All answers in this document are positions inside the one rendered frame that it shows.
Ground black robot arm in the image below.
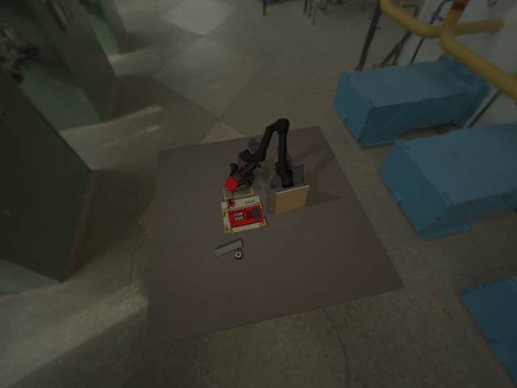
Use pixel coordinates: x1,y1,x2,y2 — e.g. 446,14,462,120
239,118,295,188

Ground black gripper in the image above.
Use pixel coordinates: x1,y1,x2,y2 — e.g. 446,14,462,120
229,163,252,188

